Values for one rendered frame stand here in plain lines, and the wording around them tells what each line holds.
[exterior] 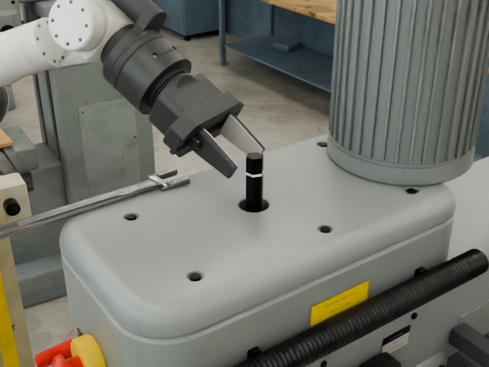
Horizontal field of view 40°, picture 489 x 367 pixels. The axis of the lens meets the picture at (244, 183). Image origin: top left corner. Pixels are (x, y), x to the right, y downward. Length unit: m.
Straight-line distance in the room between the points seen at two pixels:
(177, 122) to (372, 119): 0.25
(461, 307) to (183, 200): 0.46
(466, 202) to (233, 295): 0.56
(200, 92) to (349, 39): 0.19
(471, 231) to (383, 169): 0.24
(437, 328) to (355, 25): 0.46
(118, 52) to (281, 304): 0.35
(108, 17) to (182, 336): 0.39
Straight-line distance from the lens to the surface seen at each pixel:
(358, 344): 0.89
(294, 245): 0.74
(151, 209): 0.82
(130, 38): 0.83
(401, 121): 0.84
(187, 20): 8.20
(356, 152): 0.88
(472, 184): 1.20
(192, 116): 0.77
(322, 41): 7.20
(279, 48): 7.15
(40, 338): 3.65
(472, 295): 1.07
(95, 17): 0.83
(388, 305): 0.82
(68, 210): 0.82
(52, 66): 0.93
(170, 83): 0.81
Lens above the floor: 2.30
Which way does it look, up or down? 28 degrees down
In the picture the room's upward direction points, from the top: straight up
